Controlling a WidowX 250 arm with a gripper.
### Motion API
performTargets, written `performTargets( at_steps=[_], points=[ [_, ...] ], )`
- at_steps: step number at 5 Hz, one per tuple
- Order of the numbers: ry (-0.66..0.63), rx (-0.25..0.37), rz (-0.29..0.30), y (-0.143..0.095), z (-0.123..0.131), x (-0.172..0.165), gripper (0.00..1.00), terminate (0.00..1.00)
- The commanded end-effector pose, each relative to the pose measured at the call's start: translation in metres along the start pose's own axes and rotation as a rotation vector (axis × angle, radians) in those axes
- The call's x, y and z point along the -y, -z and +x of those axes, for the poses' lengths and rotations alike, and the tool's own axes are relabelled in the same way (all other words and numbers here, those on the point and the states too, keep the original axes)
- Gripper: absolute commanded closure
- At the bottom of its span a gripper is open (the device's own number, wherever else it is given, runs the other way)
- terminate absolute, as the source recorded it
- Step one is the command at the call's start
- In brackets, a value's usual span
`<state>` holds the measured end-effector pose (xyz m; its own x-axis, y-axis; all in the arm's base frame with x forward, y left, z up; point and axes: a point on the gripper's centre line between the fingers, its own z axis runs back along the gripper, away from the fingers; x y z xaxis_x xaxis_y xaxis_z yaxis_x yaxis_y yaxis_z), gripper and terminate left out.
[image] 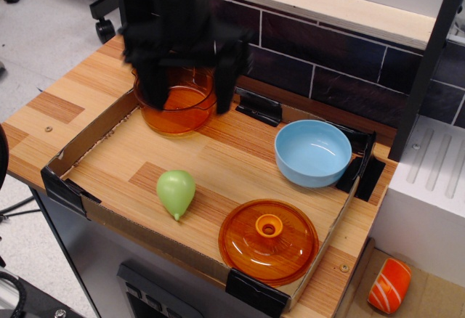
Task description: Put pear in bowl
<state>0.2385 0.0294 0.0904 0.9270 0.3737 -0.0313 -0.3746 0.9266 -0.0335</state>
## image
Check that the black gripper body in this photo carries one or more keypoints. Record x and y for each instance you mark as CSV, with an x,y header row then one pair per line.
x,y
184,33

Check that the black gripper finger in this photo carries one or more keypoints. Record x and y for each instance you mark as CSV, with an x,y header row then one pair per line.
x,y
153,80
233,61

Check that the green toy pear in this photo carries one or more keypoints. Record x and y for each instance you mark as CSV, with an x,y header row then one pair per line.
x,y
176,190

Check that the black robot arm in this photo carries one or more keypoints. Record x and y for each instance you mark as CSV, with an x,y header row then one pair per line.
x,y
182,34

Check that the light blue bowl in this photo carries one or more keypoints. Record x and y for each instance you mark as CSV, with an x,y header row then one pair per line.
x,y
312,153

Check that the orange transparent pot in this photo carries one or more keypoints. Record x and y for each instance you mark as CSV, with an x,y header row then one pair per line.
x,y
190,104

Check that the black chair caster wheel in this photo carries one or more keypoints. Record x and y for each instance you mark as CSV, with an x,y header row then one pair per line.
x,y
105,30

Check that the cardboard fence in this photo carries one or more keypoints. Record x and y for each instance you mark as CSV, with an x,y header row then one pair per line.
x,y
101,202

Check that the orange transparent pot lid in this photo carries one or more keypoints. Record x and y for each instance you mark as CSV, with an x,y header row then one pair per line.
x,y
269,240

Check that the black oven control panel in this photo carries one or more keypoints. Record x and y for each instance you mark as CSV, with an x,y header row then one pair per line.
x,y
147,299

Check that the white toy sink drainboard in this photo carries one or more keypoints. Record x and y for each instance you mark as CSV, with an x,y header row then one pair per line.
x,y
431,168

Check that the orange salmon sushi toy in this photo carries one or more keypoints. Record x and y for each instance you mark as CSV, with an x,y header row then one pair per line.
x,y
389,289

